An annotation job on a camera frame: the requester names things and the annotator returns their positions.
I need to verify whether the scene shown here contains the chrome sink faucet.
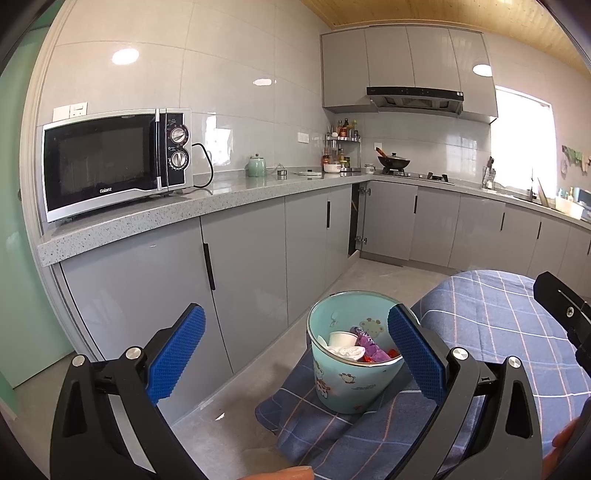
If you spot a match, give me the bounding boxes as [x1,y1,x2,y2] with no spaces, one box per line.
[528,170,539,202]

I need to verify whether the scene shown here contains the person's right hand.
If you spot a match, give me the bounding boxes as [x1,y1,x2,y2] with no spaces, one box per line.
[542,418,579,479]

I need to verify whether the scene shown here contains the person's left hand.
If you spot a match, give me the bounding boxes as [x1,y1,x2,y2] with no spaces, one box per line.
[240,466,315,480]

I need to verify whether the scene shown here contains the red plastic bag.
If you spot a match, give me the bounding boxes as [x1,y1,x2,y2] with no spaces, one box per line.
[360,349,400,364]

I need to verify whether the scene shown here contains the blue bread box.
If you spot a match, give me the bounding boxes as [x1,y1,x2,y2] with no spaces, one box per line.
[572,187,591,221]

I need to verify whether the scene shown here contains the grey cabinets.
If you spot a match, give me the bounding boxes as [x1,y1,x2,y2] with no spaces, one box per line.
[321,25,498,124]
[52,179,591,402]

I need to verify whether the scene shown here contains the white paper cup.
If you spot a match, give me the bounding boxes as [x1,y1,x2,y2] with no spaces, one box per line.
[329,331,358,349]

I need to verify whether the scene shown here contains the black white microwave oven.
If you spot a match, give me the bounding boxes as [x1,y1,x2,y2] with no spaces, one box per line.
[40,108,192,223]

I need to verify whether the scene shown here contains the black range hood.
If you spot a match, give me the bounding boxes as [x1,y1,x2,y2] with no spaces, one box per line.
[367,86,464,115]

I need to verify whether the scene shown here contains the metal spice rack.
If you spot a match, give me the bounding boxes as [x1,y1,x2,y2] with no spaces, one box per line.
[321,118,362,174]

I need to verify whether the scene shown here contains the grey upper cabinets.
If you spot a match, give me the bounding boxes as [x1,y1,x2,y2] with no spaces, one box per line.
[321,25,498,124]

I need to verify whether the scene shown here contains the purple snack wrapper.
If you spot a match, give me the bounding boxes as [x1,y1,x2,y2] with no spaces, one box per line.
[349,327,392,363]

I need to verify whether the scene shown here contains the black wok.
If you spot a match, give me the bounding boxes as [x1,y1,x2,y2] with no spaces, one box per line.
[375,147,410,174]

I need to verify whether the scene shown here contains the white tissue cloth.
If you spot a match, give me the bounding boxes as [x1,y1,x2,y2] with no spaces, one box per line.
[317,335,365,362]

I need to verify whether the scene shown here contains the microwave power cable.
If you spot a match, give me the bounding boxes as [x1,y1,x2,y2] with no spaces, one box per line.
[191,142,215,189]

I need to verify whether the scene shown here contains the grey lower cabinets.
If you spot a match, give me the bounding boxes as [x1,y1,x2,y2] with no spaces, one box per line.
[52,179,591,402]

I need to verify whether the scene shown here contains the green ceramic teapot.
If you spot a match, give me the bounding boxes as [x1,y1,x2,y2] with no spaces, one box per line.
[245,154,267,178]

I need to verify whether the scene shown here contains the blue plaid tablecloth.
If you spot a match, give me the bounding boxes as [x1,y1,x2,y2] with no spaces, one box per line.
[256,270,590,479]

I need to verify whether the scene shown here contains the utensil holder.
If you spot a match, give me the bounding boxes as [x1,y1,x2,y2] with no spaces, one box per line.
[481,156,496,190]

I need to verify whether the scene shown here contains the teal trash bin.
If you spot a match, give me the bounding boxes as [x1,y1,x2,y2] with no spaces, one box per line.
[307,291,405,414]

